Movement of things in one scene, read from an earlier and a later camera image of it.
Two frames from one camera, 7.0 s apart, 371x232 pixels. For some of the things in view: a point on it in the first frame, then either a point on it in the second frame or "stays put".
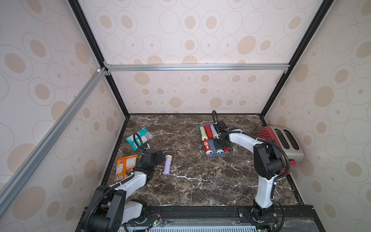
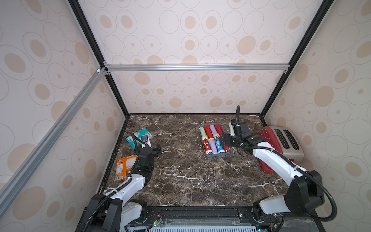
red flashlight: x=208 y=132 stays put
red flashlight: x=225 y=150 stays put
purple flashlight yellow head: x=168 y=159 to x=213 y=145
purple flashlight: x=213 y=130 stays put
